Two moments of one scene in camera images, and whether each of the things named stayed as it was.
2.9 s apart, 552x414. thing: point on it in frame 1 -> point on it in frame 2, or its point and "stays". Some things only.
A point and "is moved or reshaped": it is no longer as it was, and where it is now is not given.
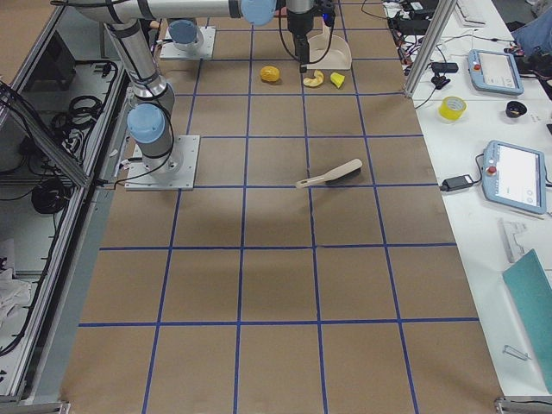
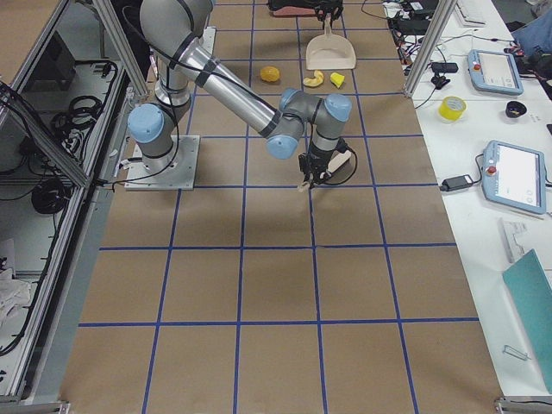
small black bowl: x=515 y=109 stays
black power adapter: x=455 y=182 stays
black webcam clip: x=440 y=69 stays
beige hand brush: x=346 y=171 is moved or reshaped
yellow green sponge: x=337 y=78 stays
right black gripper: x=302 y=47 -> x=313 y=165
